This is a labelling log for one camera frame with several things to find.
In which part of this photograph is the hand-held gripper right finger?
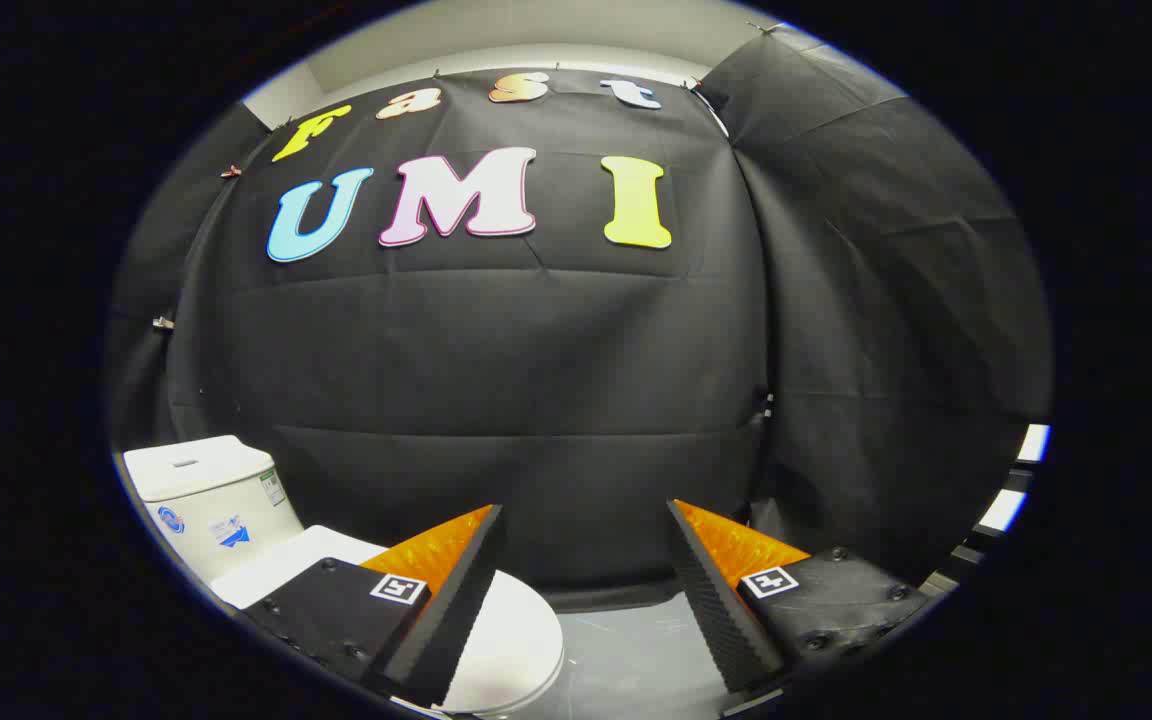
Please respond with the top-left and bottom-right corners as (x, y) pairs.
(666, 498), (932, 696)

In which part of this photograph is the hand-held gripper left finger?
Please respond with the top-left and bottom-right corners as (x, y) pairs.
(241, 503), (509, 709)

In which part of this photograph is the white toilet lid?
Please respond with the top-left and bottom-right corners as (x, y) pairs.
(211, 525), (567, 716)

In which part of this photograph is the white ceramic toilet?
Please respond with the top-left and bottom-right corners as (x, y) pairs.
(123, 435), (305, 587)

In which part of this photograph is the black backdrop cloth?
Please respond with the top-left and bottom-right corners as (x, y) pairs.
(106, 25), (1052, 611)

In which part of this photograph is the white rack with dark bars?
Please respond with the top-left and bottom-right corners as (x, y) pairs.
(936, 424), (1052, 593)

